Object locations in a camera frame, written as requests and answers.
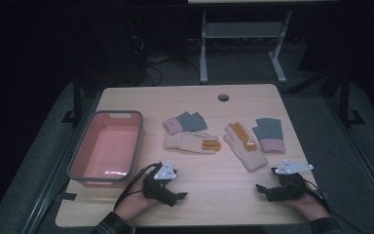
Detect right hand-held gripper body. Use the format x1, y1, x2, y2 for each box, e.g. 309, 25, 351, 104
270, 158, 315, 203

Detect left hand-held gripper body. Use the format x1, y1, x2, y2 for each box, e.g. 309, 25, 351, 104
142, 159, 178, 206

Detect beige and orange knit glove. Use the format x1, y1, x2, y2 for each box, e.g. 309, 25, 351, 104
222, 121, 269, 174
163, 131, 222, 155

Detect grey and pink knit glove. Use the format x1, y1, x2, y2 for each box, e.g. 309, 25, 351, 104
251, 117, 286, 154
162, 111, 208, 136

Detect pink plastic bin grey rim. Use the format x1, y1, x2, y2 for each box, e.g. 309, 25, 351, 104
66, 109, 145, 189

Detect person's left hand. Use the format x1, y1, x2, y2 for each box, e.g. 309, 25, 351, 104
113, 176, 164, 222

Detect person's right hand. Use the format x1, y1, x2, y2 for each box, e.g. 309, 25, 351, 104
280, 181, 331, 222

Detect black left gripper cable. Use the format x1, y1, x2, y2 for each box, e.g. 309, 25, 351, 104
113, 162, 161, 211

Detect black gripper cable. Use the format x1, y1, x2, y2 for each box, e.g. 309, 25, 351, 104
296, 179, 366, 234
113, 162, 161, 211

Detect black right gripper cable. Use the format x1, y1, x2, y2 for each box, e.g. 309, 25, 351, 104
296, 179, 366, 234

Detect grey metal floor rail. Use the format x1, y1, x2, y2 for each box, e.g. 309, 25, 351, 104
20, 94, 102, 234
323, 94, 374, 226

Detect black metal stand post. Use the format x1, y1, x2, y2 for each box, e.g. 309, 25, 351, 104
337, 69, 366, 129

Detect black floor cables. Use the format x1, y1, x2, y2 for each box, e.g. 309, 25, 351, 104
128, 30, 203, 88

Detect white metal frame desk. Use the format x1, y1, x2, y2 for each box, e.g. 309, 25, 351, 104
187, 0, 340, 85

